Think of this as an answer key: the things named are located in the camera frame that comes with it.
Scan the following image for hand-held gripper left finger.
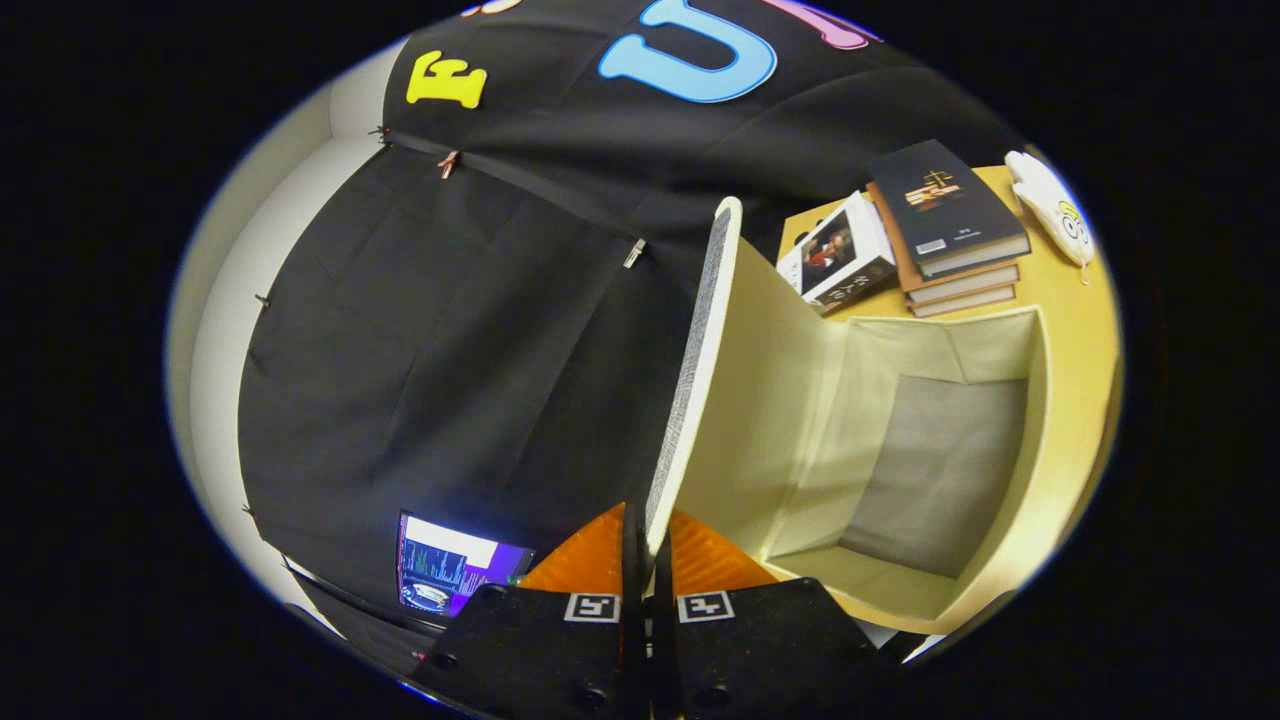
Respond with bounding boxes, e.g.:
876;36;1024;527
410;500;649;720

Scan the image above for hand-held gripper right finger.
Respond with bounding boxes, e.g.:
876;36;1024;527
648;508;891;720

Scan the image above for grey fabric storage box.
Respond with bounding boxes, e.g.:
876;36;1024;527
645;197;1053;637

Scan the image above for computer monitor screen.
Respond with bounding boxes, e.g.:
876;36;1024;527
397;512;536;619

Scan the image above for black backdrop cloth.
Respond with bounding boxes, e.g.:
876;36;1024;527
238;0;1011;641

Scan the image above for white portrait cover book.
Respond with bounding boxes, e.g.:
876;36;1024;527
777;190;899;317

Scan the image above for brown hardcover book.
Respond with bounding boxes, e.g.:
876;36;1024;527
866;182;1021;306
908;284;1017;319

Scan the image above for dark blue hardcover book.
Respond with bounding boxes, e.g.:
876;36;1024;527
867;139;1032;280

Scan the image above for white plush toy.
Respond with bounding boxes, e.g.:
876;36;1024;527
1004;150;1097;286

